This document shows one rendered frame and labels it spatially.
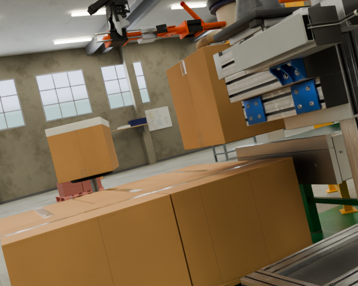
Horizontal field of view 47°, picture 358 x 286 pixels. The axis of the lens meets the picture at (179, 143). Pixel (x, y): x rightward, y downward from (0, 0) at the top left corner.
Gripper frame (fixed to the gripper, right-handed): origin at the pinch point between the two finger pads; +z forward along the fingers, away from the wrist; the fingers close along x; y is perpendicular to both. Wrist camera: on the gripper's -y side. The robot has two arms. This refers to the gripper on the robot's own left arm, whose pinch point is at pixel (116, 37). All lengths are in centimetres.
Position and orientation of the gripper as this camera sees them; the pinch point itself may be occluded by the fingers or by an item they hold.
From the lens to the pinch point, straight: 176.9
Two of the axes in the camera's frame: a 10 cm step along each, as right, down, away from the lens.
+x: -4.0, 0.8, 9.1
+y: 8.9, -2.1, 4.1
